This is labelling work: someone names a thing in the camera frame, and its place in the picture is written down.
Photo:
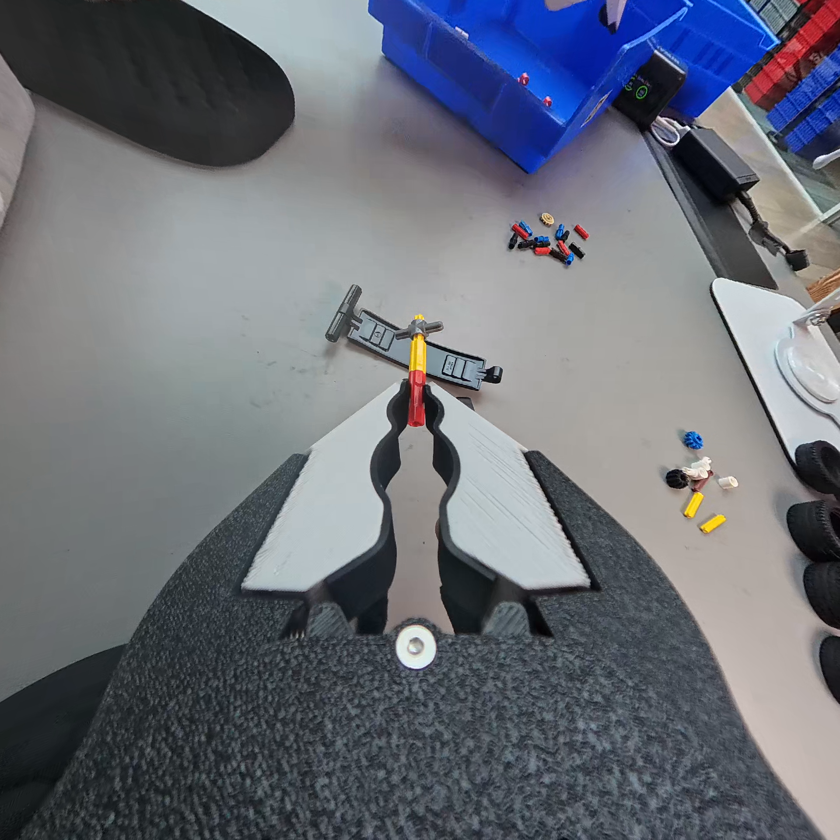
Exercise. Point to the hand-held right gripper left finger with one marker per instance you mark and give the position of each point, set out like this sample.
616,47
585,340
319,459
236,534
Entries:
315,525

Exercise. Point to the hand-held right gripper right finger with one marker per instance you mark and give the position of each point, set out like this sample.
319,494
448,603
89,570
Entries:
518,525

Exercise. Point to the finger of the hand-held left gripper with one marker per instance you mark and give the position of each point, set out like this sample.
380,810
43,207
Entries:
615,10
561,4

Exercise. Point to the blue plastic parts bin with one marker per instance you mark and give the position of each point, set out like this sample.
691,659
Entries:
459,65
722,52

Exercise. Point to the yellow toy connector piece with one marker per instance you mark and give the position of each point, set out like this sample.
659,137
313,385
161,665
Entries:
694,505

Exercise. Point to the red and yellow toy axle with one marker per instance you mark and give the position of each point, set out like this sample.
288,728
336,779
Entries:
417,358

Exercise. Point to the black curved toy roof assembly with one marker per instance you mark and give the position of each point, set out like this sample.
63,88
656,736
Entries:
380,334

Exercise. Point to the grey desk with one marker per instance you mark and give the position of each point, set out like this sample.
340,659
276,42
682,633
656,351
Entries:
197,328

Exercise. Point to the black device with green lights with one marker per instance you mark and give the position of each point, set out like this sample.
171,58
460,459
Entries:
656,79

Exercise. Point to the small black toy gear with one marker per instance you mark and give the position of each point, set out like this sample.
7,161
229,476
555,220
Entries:
676,479

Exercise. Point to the black power adapter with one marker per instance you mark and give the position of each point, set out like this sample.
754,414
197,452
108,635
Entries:
715,164

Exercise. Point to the brown toy axle piece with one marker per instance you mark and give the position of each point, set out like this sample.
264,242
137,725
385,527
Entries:
699,485

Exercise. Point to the white toy connector piece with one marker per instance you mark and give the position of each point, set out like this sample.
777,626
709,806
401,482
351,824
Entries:
699,467

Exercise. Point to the small blue toy gear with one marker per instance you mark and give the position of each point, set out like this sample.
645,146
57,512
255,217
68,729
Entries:
693,439

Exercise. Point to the stack of red blue bins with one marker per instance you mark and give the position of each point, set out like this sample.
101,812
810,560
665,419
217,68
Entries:
807,111

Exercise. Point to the pile of small connector pins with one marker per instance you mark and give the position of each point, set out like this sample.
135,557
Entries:
541,240

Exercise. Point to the black rubber toy tire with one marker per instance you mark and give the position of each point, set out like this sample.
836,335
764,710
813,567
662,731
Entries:
807,459
817,590
797,531
830,669

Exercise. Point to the white metal book stand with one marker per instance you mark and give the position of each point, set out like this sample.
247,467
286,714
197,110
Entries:
748,328

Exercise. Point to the person's grey patterned sweatshirt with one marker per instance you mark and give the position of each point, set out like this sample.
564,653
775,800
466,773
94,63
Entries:
13,131

